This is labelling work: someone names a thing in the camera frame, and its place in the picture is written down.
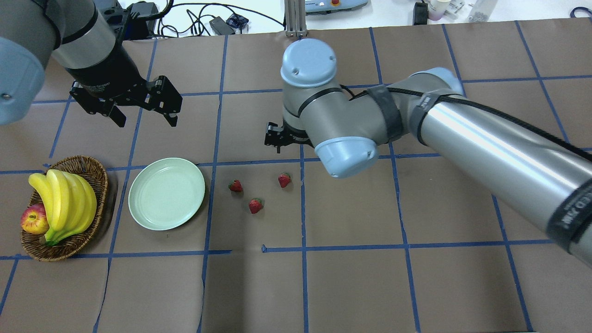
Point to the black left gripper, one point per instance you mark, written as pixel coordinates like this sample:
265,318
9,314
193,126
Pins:
107,69

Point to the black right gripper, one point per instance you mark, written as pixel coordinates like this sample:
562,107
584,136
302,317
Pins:
276,137

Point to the red strawberry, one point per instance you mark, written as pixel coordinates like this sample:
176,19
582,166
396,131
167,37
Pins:
256,205
235,186
284,179

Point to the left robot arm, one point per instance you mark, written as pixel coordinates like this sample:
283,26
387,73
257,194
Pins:
76,34

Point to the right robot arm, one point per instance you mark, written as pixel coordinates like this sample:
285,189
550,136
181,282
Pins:
542,177

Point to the light green plate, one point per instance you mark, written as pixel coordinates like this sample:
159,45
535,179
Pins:
166,194

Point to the yellow banana bunch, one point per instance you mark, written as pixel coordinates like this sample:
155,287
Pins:
70,202

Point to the black power adapter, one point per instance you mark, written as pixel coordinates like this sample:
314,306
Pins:
220,27

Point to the red yellow apple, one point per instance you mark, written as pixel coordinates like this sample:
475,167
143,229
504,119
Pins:
34,219

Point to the woven wicker basket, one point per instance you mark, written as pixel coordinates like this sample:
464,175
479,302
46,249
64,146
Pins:
94,172

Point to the aluminium frame post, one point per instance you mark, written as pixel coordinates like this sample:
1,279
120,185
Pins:
294,15

